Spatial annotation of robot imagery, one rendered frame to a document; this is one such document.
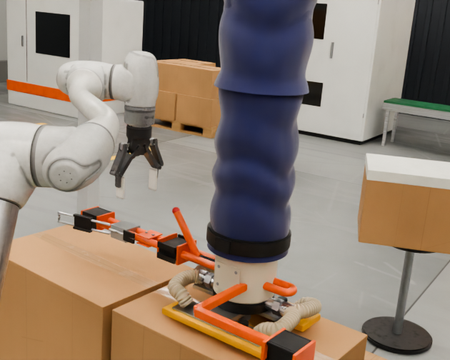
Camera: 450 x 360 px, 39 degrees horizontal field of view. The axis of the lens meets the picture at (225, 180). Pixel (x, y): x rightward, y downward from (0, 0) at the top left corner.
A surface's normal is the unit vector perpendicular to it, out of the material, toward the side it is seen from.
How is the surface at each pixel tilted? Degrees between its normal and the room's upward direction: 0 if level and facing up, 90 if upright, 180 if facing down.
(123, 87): 92
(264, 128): 77
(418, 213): 90
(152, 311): 0
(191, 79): 90
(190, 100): 90
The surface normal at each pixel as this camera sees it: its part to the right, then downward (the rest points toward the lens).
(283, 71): 0.47, 0.43
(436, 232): -0.18, 0.25
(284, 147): 0.69, 0.00
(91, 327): -0.62, 0.17
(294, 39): 0.47, 0.11
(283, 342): 0.07, -0.96
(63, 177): 0.06, 0.42
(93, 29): 0.79, 0.22
